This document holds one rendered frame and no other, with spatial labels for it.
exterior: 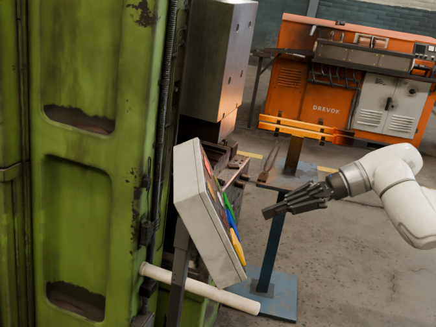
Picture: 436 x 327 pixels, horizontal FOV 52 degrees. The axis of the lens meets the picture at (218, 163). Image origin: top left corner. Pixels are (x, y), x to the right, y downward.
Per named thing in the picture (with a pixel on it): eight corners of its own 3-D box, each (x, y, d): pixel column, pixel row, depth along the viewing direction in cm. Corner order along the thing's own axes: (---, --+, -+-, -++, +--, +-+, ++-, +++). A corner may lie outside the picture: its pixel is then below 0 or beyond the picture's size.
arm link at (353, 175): (360, 181, 129) (340, 189, 129) (352, 155, 125) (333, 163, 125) (373, 196, 121) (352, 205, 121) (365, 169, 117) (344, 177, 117)
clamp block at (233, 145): (236, 154, 198) (239, 141, 196) (230, 161, 191) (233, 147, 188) (211, 148, 201) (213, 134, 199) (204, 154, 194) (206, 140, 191)
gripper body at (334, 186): (352, 202, 121) (320, 214, 122) (341, 187, 129) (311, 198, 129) (345, 179, 118) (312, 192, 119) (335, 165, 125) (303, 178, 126)
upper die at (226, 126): (233, 130, 181) (237, 107, 178) (217, 144, 164) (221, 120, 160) (142, 106, 192) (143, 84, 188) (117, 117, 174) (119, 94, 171)
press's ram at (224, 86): (246, 100, 189) (264, 1, 173) (216, 123, 156) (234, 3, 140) (157, 79, 200) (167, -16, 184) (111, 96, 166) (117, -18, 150)
